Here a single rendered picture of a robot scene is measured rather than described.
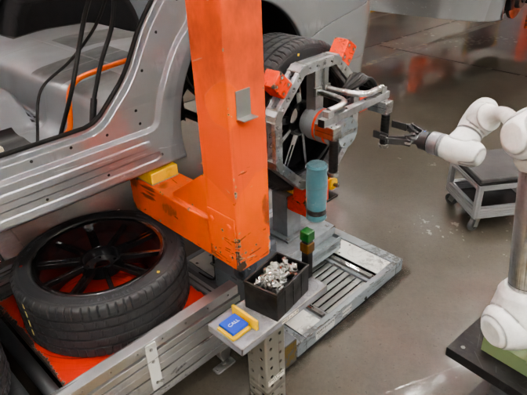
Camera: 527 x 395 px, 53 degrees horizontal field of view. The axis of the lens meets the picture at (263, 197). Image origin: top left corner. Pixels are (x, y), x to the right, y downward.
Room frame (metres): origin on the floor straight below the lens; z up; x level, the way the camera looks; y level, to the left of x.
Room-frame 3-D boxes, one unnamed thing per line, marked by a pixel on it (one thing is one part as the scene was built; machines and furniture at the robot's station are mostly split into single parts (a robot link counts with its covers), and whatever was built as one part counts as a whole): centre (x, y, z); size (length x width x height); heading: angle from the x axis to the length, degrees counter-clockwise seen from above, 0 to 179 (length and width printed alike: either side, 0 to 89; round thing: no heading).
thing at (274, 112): (2.06, -0.23, 0.85); 0.54 x 0.07 x 0.54; 134
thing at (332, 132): (1.79, -0.25, 0.93); 0.09 x 0.05 x 0.05; 44
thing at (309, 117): (2.01, -0.28, 0.85); 0.21 x 0.14 x 0.14; 44
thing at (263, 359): (1.38, 0.01, 0.21); 0.10 x 0.10 x 0.42; 44
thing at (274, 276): (1.42, -0.03, 0.51); 0.20 x 0.14 x 0.13; 143
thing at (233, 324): (1.28, 0.12, 0.47); 0.07 x 0.07 x 0.02; 44
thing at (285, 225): (2.18, -0.11, 0.32); 0.40 x 0.30 x 0.28; 134
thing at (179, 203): (1.84, 0.33, 0.69); 0.52 x 0.17 x 0.35; 44
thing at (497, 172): (2.61, -1.33, 0.17); 0.43 x 0.36 x 0.34; 97
